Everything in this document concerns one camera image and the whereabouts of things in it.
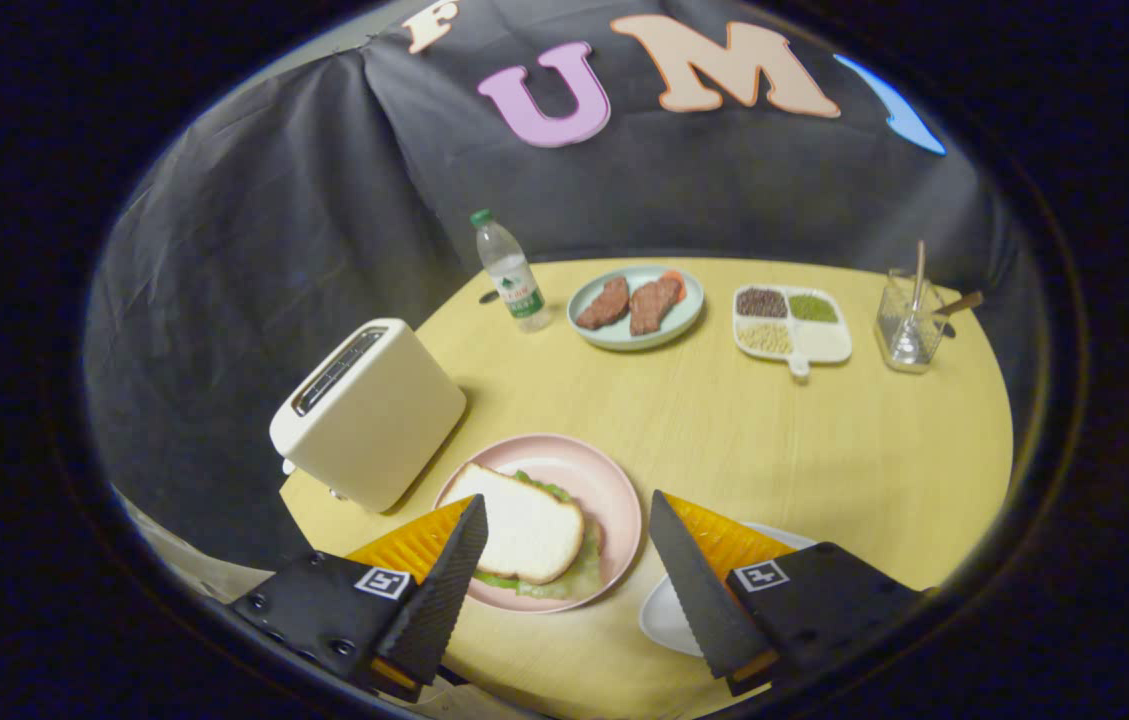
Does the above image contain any pale green plate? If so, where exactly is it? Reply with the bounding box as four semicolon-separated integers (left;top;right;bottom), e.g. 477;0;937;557
567;265;705;352

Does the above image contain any white divided bean dish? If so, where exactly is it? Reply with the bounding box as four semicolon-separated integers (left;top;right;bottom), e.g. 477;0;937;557
732;284;853;379

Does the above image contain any thin wooden utensil handle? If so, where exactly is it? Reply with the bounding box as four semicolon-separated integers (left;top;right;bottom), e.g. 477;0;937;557
909;240;928;331

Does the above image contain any black backdrop cloth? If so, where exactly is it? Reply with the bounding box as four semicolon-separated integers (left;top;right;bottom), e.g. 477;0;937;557
84;0;1040;571

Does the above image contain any clear water bottle green cap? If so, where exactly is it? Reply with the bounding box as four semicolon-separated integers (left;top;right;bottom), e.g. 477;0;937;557
470;209;552;333

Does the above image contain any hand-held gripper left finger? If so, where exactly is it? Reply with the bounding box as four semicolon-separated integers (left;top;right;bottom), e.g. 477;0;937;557
227;493;490;703

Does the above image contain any green lettuce leaf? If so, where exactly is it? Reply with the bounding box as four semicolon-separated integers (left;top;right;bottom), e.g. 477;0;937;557
469;470;605;602

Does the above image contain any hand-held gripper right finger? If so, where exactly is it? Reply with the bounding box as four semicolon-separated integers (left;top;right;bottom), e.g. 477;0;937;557
648;488;925;698

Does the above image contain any pink plate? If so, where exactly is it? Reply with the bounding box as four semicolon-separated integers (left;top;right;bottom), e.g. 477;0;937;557
433;432;644;614

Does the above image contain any person's beige clothing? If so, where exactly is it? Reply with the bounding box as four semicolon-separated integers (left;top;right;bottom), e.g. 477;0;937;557
114;485;295;606

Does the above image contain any white toaster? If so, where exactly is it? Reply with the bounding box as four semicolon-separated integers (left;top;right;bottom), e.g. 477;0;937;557
269;318;468;515

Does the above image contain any plain white bread slice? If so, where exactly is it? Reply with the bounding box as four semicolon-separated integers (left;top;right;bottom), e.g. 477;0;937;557
437;462;586;586

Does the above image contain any white oval plate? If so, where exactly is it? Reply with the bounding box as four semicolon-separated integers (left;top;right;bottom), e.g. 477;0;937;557
638;521;820;658

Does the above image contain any brown meat piece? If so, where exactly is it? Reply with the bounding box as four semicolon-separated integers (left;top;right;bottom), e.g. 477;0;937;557
629;276;685;337
576;277;631;331

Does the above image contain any clear utensil holder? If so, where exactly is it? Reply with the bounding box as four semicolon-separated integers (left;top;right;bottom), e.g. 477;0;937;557
874;267;950;375

